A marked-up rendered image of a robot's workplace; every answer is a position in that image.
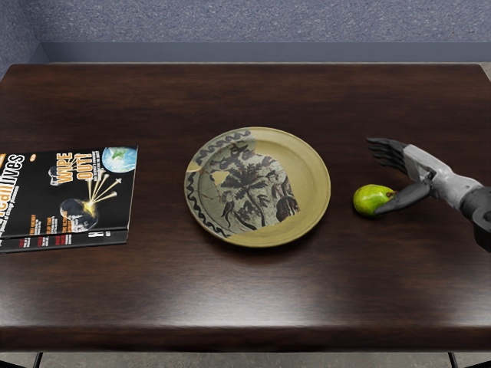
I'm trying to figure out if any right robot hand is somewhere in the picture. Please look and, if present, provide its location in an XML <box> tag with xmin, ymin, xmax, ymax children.
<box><xmin>366</xmin><ymin>136</ymin><xmax>484</xmax><ymax>216</ymax></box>

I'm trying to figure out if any olive patterned ceramic plate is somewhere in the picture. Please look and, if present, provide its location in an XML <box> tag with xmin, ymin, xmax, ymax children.
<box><xmin>183</xmin><ymin>126</ymin><xmax>331</xmax><ymax>248</ymax></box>

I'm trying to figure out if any green pear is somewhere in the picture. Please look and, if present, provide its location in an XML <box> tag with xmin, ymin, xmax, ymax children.
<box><xmin>352</xmin><ymin>184</ymin><xmax>397</xmax><ymax>219</ymax></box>

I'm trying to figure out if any black cover magazine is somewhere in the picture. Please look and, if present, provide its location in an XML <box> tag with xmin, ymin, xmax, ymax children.
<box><xmin>0</xmin><ymin>146</ymin><xmax>139</xmax><ymax>254</ymax></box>

